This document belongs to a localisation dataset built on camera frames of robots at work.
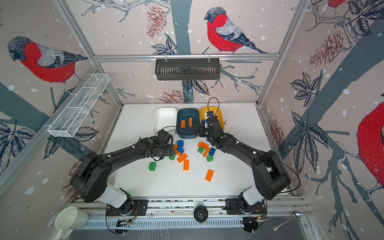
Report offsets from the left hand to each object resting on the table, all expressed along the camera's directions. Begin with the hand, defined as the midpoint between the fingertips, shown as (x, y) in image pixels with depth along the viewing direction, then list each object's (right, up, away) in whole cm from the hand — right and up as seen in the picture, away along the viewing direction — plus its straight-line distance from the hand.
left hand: (166, 151), depth 88 cm
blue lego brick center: (+8, 0, +4) cm, 9 cm away
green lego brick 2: (+26, -5, +2) cm, 27 cm away
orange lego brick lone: (+26, -13, -5) cm, 29 cm away
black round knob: (+20, -20, -26) cm, 39 cm away
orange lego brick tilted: (+9, -5, +2) cm, 11 cm away
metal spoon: (+65, -26, -18) cm, 73 cm away
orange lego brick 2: (+24, +2, +7) cm, 25 cm away
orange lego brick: (+12, -8, 0) cm, 14 cm away
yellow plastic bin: (+29, +23, -12) cm, 39 cm away
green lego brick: (+4, -4, 0) cm, 5 cm away
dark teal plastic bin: (+10, +19, +22) cm, 31 cm away
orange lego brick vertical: (+14, +17, +18) cm, 28 cm away
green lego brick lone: (-8, -8, -2) cm, 12 cm away
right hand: (+20, +14, 0) cm, 24 cm away
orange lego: (+8, +16, +19) cm, 26 cm away
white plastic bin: (-6, +19, +22) cm, 30 cm away
